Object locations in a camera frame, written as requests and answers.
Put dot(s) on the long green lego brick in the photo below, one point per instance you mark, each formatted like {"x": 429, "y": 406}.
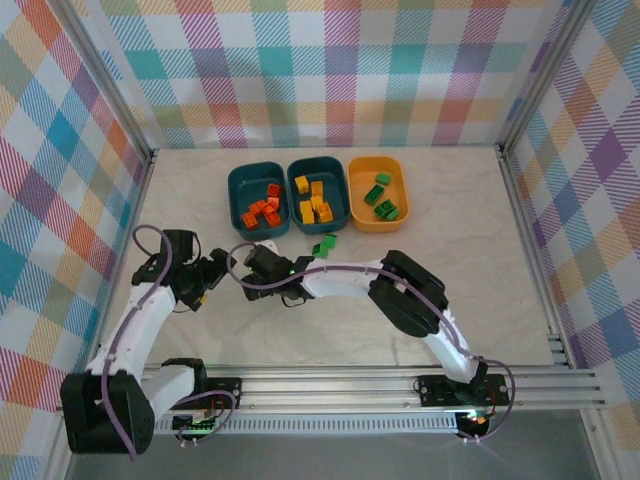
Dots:
{"x": 373, "y": 194}

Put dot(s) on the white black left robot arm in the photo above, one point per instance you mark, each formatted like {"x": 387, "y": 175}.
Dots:
{"x": 145, "y": 320}

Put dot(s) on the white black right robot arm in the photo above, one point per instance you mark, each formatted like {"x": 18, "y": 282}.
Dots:
{"x": 340, "y": 277}

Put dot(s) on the teal plastic container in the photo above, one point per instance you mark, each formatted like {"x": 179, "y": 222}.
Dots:
{"x": 332, "y": 182}
{"x": 240, "y": 190}

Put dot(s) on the orange plastic container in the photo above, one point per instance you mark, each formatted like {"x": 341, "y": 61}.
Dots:
{"x": 360, "y": 210}

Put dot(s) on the green lit controller board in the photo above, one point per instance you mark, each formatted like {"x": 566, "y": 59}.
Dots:
{"x": 200, "y": 425}

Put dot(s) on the orange controller board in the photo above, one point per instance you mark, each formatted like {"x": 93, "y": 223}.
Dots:
{"x": 477, "y": 421}

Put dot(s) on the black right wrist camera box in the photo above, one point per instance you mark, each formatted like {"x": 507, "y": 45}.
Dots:
{"x": 262, "y": 260}

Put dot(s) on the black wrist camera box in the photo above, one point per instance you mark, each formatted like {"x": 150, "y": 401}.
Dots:
{"x": 180, "y": 245}
{"x": 262, "y": 260}

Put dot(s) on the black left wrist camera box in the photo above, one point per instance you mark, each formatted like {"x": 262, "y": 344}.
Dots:
{"x": 180, "y": 245}

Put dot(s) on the aluminium side rail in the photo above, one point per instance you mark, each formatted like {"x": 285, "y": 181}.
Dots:
{"x": 530, "y": 240}
{"x": 132, "y": 210}

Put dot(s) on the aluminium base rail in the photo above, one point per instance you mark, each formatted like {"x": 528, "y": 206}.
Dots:
{"x": 325, "y": 387}

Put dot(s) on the aluminium frame post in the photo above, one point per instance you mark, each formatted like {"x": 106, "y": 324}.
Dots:
{"x": 107, "y": 85}
{"x": 545, "y": 75}

